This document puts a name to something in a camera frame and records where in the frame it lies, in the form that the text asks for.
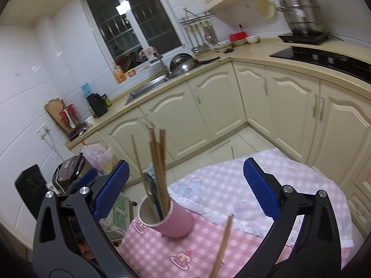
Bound pink checked tablecloth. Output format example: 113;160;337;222
119;205;354;278

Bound black induction cooker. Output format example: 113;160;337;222
278;31;331;46

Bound white rack with green panel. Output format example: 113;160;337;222
100;193;137;241

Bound plastic bag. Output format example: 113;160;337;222
80;144;112;178

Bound white cable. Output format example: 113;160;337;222
43;133;67;163

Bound steel sink faucet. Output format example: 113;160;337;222
139;49;172;76

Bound kitchen window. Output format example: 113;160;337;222
82;0;184;73

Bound black gas hob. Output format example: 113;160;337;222
269;45;371;82

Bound red container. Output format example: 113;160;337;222
230;31;249;43

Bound wooden chopstick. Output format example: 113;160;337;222
159;129;167;212
148;130;170;219
209;213;235;278
154;140;166;215

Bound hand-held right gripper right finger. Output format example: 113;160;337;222
235;158;342;278

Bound steel sink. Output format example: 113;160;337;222
125;74;170;106

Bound cream kitchen cabinets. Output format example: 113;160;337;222
70;59;371;229

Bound black kettle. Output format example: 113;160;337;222
87;93;109;118

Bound steel steamer pot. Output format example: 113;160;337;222
275;0;326;36

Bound pink cup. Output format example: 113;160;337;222
136;195;194;238

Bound white wall socket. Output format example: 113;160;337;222
36;123;51;140

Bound white fluffy checked cloth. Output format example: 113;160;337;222
167;148;353;251

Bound black frying pan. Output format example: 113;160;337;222
170;53;220;68

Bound black rice cooker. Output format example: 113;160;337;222
51;155;86;195

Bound orange bottle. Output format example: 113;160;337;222
114;62;127;84

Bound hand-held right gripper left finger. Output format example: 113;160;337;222
32;160;137;278

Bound utensil rail with ladles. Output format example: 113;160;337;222
179;7;217;53

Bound dark spoon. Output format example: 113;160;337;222
149;175;163;220

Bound cream colander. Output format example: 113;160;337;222
256;0;278;18

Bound purple packet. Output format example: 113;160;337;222
68;123;88;141

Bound steel wok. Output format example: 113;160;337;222
171;59;200;78

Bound wooden cutting board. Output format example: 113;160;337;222
44;98;69;131

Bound white spatula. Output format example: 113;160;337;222
65;106;76;128

